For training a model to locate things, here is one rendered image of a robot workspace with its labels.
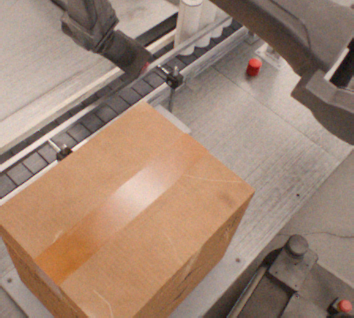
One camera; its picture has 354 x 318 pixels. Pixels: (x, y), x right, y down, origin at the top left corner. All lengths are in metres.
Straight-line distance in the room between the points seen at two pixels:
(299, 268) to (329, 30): 1.28
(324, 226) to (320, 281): 0.43
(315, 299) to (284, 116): 0.69
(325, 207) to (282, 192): 1.04
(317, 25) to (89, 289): 0.42
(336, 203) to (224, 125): 1.08
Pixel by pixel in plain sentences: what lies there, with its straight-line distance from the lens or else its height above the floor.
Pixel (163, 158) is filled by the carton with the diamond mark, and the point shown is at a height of 1.12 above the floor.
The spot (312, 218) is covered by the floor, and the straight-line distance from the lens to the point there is 2.10.
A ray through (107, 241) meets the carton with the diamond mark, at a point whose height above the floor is 1.12.
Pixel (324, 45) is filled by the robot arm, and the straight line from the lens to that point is 0.45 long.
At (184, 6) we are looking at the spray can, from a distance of 1.14.
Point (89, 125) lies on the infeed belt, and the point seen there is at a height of 0.88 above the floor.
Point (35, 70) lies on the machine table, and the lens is 1.27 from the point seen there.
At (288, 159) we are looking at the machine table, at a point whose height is 0.83.
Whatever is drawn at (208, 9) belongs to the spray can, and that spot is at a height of 1.00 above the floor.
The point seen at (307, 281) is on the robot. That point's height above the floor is 0.24.
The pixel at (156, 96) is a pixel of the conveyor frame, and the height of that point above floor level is 0.86.
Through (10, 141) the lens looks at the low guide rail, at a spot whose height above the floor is 0.91.
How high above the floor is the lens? 1.75
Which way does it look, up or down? 54 degrees down
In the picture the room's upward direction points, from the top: 11 degrees clockwise
